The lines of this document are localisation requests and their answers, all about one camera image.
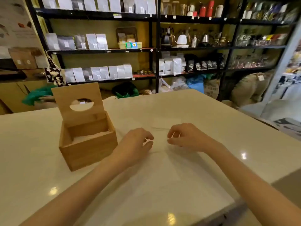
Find person's right hand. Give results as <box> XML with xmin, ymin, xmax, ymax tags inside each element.
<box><xmin>167</xmin><ymin>123</ymin><xmax>223</xmax><ymax>154</ymax></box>

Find person's left hand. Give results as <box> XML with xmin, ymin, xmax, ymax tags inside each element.
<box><xmin>112</xmin><ymin>127</ymin><xmax>155</xmax><ymax>168</ymax></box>

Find wooden box with holed lid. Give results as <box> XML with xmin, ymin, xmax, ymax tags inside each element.
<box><xmin>51</xmin><ymin>82</ymin><xmax>118</xmax><ymax>172</ymax></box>

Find person's left forearm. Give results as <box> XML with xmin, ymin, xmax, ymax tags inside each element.
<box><xmin>20</xmin><ymin>150</ymin><xmax>132</xmax><ymax>226</ymax></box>

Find person's right forearm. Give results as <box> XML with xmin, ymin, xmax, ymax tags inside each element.
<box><xmin>204</xmin><ymin>142</ymin><xmax>301</xmax><ymax>226</ymax></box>

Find printed burlap sack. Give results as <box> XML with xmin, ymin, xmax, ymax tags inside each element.
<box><xmin>203</xmin><ymin>78</ymin><xmax>221</xmax><ymax>100</ymax></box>

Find blue plastic bag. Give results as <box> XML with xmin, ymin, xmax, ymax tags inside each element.
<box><xmin>186</xmin><ymin>75</ymin><xmax>205</xmax><ymax>94</ymax></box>

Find dark green plastic bag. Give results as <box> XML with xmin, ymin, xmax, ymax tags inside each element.
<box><xmin>112</xmin><ymin>82</ymin><xmax>140</xmax><ymax>99</ymax></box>

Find large burlap sack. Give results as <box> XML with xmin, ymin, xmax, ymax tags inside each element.
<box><xmin>230</xmin><ymin>72</ymin><xmax>274</xmax><ymax>107</ymax></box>

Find row of black coffee bags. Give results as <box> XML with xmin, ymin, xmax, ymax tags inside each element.
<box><xmin>184</xmin><ymin>54</ymin><xmax>225</xmax><ymax>72</ymax></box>

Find group of white coffee bags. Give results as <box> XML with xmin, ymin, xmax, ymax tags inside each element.
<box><xmin>159</xmin><ymin>52</ymin><xmax>187</xmax><ymax>76</ymax></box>

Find row of white pouches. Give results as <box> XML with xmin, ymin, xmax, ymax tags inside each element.
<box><xmin>63</xmin><ymin>64</ymin><xmax>133</xmax><ymax>83</ymax></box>

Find row of clear glassware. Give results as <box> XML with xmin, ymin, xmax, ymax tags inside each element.
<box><xmin>229</xmin><ymin>54</ymin><xmax>278</xmax><ymax>69</ymax></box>

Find white gooseneck kettle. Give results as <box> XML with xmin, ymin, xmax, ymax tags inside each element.
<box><xmin>173</xmin><ymin>33</ymin><xmax>189</xmax><ymax>48</ymax></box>

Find steel kettle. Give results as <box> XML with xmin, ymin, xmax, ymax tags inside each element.
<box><xmin>198</xmin><ymin>34</ymin><xmax>210</xmax><ymax>47</ymax></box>

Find black gooseneck kettle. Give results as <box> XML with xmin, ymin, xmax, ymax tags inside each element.
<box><xmin>161</xmin><ymin>27</ymin><xmax>175</xmax><ymax>50</ymax></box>

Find brass coffee pot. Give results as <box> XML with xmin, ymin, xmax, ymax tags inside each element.
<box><xmin>213</xmin><ymin>32</ymin><xmax>227</xmax><ymax>47</ymax></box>

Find black white teddy bear bag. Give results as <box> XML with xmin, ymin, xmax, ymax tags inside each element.
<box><xmin>44</xmin><ymin>51</ymin><xmax>67</xmax><ymax>87</ymax></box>

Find teal plastic bag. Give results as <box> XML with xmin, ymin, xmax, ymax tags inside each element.
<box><xmin>22</xmin><ymin>86</ymin><xmax>56</xmax><ymax>106</ymax></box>

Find white foil pouch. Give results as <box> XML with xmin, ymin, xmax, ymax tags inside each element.
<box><xmin>86</xmin><ymin>33</ymin><xmax>99</xmax><ymax>50</ymax></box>
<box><xmin>96</xmin><ymin>34</ymin><xmax>108</xmax><ymax>50</ymax></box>

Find dark wooden tray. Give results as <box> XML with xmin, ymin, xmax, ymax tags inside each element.
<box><xmin>115</xmin><ymin>26</ymin><xmax>138</xmax><ymax>44</ymax></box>

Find dark grey foil pouch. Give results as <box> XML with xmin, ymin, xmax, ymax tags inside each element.
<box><xmin>74</xmin><ymin>34</ymin><xmax>87</xmax><ymax>50</ymax></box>

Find wide black metal shelf rack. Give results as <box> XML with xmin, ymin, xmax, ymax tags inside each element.
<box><xmin>156</xmin><ymin>0</ymin><xmax>298</xmax><ymax>101</ymax></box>

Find row of glass cups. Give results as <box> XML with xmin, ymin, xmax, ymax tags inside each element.
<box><xmin>235</xmin><ymin>33</ymin><xmax>288</xmax><ymax>47</ymax></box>

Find wide dark grey pouch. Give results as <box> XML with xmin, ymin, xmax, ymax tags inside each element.
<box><xmin>57</xmin><ymin>36</ymin><xmax>77</xmax><ymax>51</ymax></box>

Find small white paper bag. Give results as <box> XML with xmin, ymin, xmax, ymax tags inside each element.
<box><xmin>34</xmin><ymin>55</ymin><xmax>49</xmax><ymax>68</ymax></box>

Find tall red bottle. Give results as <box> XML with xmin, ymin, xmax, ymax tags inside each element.
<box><xmin>206</xmin><ymin>0</ymin><xmax>215</xmax><ymax>18</ymax></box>

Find white bottle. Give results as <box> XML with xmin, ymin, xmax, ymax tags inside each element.
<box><xmin>214</xmin><ymin>4</ymin><xmax>224</xmax><ymax>18</ymax></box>

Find wooden counter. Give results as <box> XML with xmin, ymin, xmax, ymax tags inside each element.
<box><xmin>0</xmin><ymin>77</ymin><xmax>59</xmax><ymax>116</ymax></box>

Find silver foil pouch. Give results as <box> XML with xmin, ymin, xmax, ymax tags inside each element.
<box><xmin>45</xmin><ymin>33</ymin><xmax>61</xmax><ymax>51</ymax></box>

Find brown paper bag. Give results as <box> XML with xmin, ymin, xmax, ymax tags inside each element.
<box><xmin>22</xmin><ymin>47</ymin><xmax>38</xmax><ymax>68</ymax></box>
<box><xmin>9</xmin><ymin>48</ymin><xmax>26</xmax><ymax>70</ymax></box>

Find black heat sealer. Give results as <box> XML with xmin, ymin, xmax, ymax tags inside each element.
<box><xmin>0</xmin><ymin>58</ymin><xmax>27</xmax><ymax>81</ymax></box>

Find row of silver pouches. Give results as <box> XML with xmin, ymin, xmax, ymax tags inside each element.
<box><xmin>41</xmin><ymin>0</ymin><xmax>157</xmax><ymax>14</ymax></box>

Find row of glass bottles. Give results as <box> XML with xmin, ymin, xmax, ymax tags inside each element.
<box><xmin>242</xmin><ymin>1</ymin><xmax>299</xmax><ymax>21</ymax></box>

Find clear plastic bag with handles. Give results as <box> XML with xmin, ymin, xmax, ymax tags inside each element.
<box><xmin>158</xmin><ymin>77</ymin><xmax>173</xmax><ymax>93</ymax></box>

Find white metal post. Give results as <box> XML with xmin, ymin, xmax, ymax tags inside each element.
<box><xmin>260</xmin><ymin>17</ymin><xmax>301</xmax><ymax>118</ymax></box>

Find wall poster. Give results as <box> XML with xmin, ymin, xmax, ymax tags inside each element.
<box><xmin>0</xmin><ymin>0</ymin><xmax>42</xmax><ymax>49</ymax></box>

